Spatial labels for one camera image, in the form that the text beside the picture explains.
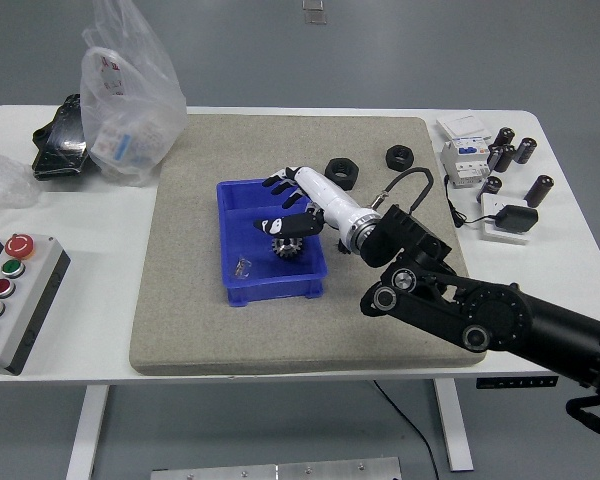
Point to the black table control panel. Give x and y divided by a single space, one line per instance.
510 383

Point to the blue plastic box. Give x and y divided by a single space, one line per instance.
280 290

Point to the crumpled clear plastic wrap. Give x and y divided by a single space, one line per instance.
0 185

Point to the flat white switch panel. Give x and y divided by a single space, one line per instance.
457 124

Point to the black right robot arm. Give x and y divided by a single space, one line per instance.
505 315

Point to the black power adapter plug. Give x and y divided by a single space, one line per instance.
517 218

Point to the black cylindrical capacitor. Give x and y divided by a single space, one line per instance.
539 190
506 159
494 155
491 186
526 150
505 136

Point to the white blue small carton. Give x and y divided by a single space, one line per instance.
112 145

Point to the grey push-button control box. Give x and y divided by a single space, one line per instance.
35 310

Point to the white table leg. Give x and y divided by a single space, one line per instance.
452 425
87 430

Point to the clear plastic bag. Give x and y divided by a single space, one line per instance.
130 100

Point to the grey-brown mat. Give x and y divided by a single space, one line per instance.
280 340

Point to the white circuit breaker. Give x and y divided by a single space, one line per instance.
462 160

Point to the green push button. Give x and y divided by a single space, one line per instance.
12 267

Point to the small black hex nut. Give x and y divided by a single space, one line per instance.
391 162

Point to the red emergency stop button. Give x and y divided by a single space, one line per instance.
19 245

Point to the black wrapped plastic part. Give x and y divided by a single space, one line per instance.
60 145

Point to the clear packet of screws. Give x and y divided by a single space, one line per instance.
242 268

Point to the red push button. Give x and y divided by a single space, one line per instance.
2 287

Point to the clear floor fixture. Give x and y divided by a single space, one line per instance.
314 17

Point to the large black gear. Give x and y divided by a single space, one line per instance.
286 247

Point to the large black hex nut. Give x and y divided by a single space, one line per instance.
352 172

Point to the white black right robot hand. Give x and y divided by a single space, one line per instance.
325 195

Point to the white socket plate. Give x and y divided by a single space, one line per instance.
492 202

